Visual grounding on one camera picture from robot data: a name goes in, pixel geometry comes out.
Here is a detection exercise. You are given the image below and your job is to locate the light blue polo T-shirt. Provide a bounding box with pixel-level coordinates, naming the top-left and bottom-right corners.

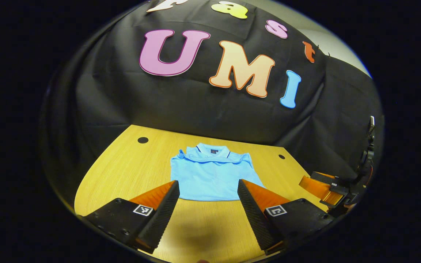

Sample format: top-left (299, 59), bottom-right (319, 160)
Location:
top-left (170, 143), bottom-right (266, 202)

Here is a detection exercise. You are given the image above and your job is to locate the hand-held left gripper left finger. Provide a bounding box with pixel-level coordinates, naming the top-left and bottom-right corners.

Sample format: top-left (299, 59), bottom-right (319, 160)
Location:
top-left (77, 180), bottom-right (181, 254)

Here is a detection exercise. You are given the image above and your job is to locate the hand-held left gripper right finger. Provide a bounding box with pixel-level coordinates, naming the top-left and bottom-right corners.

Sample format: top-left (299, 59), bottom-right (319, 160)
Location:
top-left (237, 179), bottom-right (335, 255)

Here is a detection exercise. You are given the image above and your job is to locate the black backdrop cloth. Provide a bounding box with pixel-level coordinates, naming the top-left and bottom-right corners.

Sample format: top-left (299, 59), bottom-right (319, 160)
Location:
top-left (42, 0), bottom-right (383, 190)

